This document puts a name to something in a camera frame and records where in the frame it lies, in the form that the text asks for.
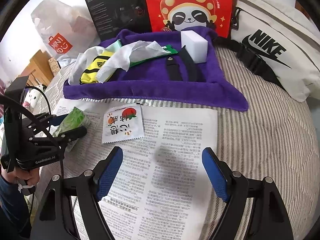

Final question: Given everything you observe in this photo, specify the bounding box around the green leaf tissue pack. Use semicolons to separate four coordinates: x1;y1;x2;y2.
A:
53;107;91;137

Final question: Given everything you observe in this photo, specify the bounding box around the white fruit-print sachet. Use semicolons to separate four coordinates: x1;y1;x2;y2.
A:
101;104;144;144

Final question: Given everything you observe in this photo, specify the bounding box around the yellow black pouch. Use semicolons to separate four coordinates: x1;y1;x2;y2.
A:
80;51;114;85

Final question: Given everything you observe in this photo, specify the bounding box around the white mesh drawstring bag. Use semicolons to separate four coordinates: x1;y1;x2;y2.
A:
96;41;157;83

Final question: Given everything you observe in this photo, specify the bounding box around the white sponge block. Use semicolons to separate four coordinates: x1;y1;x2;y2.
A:
180;30;208;63

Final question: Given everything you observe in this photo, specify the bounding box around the white work glove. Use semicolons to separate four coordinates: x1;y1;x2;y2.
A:
68;46;106;85

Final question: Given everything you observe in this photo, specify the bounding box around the person's left hand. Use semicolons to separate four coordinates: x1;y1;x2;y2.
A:
1;167;40;186

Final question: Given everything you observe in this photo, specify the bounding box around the wooden furniture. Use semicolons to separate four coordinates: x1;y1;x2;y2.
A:
19;50;54;86

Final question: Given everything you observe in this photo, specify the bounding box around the newspaper sheet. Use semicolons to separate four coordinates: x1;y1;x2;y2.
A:
48;97;219;240

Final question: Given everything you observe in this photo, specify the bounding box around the patterned brown box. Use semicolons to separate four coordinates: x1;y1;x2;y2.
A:
48;57;61;76

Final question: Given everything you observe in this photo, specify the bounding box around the white Miniso plastic bag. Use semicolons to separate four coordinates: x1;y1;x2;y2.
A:
31;0;100;68

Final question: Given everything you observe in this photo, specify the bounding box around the purple towel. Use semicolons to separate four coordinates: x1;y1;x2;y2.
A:
63;27;249;112

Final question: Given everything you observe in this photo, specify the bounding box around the black headset box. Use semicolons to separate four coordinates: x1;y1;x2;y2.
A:
85;0;152;41

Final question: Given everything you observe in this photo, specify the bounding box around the white Nike waist bag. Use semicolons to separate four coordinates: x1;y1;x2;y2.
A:
214;0;319;102

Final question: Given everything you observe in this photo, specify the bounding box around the red panda paper bag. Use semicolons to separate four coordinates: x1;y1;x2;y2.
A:
146;0;233;37

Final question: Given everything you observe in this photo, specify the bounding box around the wooden door frame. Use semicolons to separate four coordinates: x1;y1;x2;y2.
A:
295;0;311;20

